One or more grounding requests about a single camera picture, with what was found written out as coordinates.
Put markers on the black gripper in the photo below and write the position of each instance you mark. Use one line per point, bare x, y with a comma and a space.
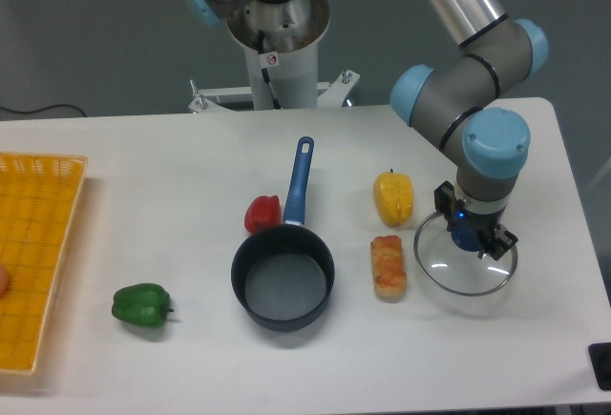
474, 221

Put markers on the glass lid with blue knob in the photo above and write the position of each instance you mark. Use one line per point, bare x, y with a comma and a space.
454, 269

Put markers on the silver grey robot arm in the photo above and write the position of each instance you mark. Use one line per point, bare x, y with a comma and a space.
453, 109

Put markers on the yellow bell pepper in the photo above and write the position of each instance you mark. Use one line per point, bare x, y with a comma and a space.
393, 198

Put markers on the toasted bread loaf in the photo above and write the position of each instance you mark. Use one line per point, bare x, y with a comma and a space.
388, 267

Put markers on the black table grommet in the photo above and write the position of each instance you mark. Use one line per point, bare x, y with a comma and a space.
600, 358

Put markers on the dark blue saucepan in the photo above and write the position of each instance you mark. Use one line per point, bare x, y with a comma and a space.
283, 276

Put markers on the red bell pepper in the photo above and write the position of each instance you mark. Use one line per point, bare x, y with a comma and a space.
263, 212

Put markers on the green bell pepper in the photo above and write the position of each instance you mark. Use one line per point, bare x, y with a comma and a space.
144, 305

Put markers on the yellow woven basket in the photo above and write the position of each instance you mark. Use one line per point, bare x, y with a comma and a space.
39, 196

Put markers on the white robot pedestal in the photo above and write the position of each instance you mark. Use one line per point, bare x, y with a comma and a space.
280, 45

